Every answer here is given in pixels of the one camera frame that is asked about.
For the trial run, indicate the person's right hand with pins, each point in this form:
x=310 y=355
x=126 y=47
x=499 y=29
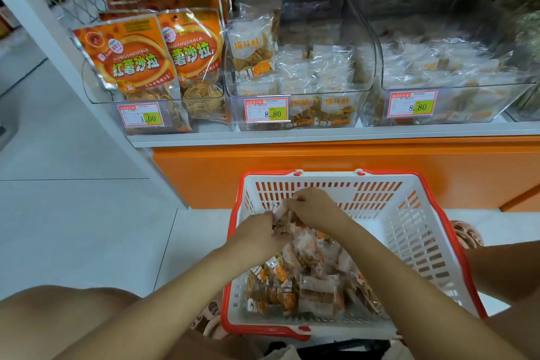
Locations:
x=316 y=210

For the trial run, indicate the person's left hand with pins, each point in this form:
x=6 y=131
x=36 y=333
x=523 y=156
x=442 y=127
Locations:
x=261 y=237

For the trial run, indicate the pile of small brown snacks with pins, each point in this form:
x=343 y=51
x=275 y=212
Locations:
x=312 y=279

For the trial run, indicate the white snack shelf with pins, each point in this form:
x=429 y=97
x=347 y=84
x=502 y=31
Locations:
x=295 y=134

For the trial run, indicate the white red-rimmed shopping basket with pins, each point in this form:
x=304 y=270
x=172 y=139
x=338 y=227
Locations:
x=422 y=220

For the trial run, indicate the stack of orange packets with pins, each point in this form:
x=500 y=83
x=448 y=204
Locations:
x=126 y=56

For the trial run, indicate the person's left forearm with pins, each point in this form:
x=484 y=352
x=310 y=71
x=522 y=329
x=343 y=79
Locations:
x=160 y=305

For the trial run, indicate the person's right forearm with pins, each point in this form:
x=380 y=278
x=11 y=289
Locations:
x=430 y=305

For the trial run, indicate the orange shelf base panel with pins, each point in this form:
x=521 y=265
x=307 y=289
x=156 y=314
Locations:
x=380 y=170

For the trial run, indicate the person's white clothing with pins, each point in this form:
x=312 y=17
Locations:
x=396 y=350

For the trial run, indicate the person's right leg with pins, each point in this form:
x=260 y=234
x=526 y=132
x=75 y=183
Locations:
x=510 y=279

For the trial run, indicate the background goods shelf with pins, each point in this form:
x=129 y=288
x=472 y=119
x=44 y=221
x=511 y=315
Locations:
x=8 y=22

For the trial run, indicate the pink clog sandal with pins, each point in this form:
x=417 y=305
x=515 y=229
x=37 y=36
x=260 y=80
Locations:
x=468 y=235
x=207 y=315

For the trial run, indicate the white yellow price tag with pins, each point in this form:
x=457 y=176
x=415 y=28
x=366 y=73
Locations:
x=413 y=103
x=267 y=110
x=141 y=114

